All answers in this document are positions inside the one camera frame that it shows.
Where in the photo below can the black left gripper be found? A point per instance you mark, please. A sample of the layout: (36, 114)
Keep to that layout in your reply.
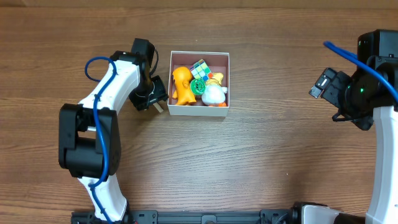
(148, 101)

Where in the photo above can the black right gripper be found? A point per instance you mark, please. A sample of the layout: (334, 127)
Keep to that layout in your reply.
(337, 116)

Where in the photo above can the wooden cat rattle drum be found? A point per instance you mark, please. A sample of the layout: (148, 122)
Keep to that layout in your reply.
(158, 107)

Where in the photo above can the orange dinosaur toy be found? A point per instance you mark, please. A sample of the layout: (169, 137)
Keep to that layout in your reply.
(182, 77)

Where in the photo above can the green round plastic toy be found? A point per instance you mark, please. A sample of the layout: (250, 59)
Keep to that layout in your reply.
(197, 86)

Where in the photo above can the colourful puzzle cube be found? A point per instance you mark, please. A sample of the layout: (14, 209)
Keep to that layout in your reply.
(200, 70)

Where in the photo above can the white plush duck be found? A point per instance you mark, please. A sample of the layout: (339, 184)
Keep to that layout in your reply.
(215, 93)

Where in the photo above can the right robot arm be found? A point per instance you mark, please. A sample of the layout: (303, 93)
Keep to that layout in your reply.
(366, 98)

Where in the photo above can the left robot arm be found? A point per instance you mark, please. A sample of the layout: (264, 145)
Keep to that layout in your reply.
(89, 143)

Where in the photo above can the white open cardboard box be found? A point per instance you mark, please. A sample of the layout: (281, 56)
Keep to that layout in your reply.
(218, 62)

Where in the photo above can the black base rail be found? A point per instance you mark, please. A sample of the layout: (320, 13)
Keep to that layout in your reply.
(264, 216)

